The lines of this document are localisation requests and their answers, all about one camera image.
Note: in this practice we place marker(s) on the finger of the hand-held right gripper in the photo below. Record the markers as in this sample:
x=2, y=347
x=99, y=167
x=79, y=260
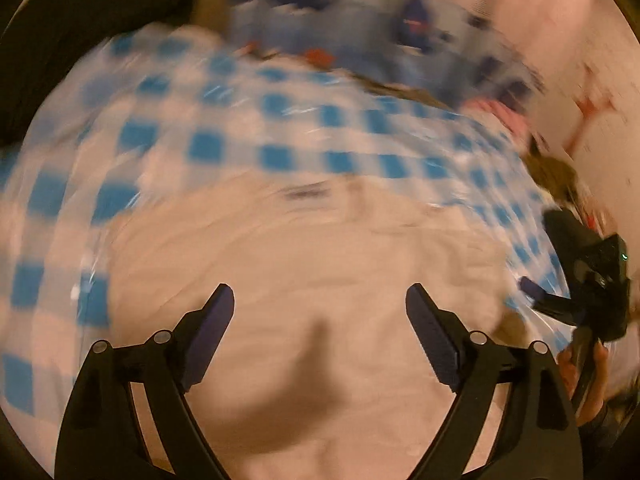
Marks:
x=547, y=301

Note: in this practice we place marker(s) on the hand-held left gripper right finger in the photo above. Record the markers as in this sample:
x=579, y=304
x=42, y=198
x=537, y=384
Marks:
x=432, y=335

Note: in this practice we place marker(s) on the dark cloth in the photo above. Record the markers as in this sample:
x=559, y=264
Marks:
x=60, y=35

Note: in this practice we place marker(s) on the person's right hand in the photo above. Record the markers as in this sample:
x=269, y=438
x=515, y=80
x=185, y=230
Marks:
x=600, y=375

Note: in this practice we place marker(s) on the pink cloth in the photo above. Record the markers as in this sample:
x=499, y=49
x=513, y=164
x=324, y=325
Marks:
x=505, y=115

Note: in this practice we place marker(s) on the blue checkered plastic sheet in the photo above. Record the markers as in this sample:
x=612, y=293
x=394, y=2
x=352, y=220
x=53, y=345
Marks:
x=225, y=125

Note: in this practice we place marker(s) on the white printed bedsheet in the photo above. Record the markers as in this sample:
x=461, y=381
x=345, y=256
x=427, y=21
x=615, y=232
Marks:
x=575, y=35

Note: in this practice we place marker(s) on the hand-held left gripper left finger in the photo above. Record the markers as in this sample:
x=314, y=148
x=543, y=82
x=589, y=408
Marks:
x=212, y=330

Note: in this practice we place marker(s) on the white quilted garment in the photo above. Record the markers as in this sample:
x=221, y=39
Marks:
x=300, y=270

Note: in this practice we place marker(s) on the whale print blue cloth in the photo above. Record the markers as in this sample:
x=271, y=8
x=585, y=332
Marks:
x=350, y=10

